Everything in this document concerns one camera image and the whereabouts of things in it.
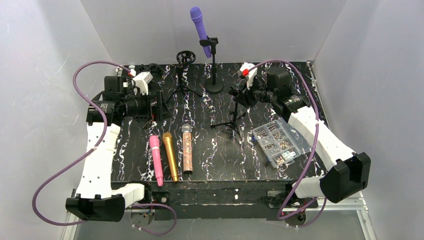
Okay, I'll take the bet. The purple microphone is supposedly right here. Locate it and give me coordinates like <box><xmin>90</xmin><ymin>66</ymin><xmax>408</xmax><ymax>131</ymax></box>
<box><xmin>190</xmin><ymin>6</ymin><xmax>208</xmax><ymax>41</ymax></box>

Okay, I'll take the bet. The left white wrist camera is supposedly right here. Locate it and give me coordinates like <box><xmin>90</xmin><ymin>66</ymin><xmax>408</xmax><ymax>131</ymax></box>
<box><xmin>133</xmin><ymin>71</ymin><xmax>153</xmax><ymax>95</ymax></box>

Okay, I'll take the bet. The black front mounting bar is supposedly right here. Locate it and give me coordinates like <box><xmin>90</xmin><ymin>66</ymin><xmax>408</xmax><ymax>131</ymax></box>
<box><xmin>110</xmin><ymin>178</ymin><xmax>327</xmax><ymax>222</ymax></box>

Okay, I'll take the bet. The tripod stand with clip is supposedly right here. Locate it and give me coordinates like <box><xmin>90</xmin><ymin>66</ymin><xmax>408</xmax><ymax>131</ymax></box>
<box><xmin>210</xmin><ymin>87</ymin><xmax>246</xmax><ymax>137</ymax></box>

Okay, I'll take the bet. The round base shock mount stand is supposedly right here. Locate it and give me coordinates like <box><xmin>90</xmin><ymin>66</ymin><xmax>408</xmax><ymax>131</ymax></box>
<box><xmin>138</xmin><ymin>63</ymin><xmax>165</xmax><ymax>81</ymax></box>

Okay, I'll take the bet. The round base clip stand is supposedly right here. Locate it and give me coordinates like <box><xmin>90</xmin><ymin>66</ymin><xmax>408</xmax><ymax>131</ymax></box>
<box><xmin>199</xmin><ymin>37</ymin><xmax>224</xmax><ymax>94</ymax></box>

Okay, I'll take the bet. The glitter rhinestone microphone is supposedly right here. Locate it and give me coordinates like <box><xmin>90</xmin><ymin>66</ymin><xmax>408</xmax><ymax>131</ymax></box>
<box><xmin>181</xmin><ymin>123</ymin><xmax>193</xmax><ymax>175</ymax></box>

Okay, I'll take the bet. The gold microphone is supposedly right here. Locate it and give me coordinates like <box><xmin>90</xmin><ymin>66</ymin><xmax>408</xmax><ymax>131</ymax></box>
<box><xmin>162</xmin><ymin>132</ymin><xmax>179</xmax><ymax>183</ymax></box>

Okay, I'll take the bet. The clear plastic screw box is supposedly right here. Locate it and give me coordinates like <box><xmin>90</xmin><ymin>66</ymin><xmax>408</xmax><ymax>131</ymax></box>
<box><xmin>252</xmin><ymin>117</ymin><xmax>312</xmax><ymax>169</ymax></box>

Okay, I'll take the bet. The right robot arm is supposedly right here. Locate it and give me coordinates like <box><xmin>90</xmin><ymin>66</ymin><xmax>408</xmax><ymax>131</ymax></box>
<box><xmin>229</xmin><ymin>62</ymin><xmax>371</xmax><ymax>203</ymax></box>

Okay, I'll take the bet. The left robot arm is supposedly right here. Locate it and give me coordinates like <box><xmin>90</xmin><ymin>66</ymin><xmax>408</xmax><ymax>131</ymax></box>
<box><xmin>65</xmin><ymin>72</ymin><xmax>171</xmax><ymax>222</ymax></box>

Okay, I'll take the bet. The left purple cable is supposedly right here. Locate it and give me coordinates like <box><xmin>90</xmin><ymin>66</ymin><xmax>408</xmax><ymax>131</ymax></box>
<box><xmin>31</xmin><ymin>60</ymin><xmax>178</xmax><ymax>237</ymax></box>

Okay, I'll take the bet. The tripod shock mount stand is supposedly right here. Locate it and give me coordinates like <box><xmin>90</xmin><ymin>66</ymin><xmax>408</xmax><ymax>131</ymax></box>
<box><xmin>164</xmin><ymin>50</ymin><xmax>204</xmax><ymax>104</ymax></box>

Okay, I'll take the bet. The pink microphone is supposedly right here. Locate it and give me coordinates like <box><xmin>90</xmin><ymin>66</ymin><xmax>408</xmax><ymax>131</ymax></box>
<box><xmin>149</xmin><ymin>135</ymin><xmax>164</xmax><ymax>187</ymax></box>

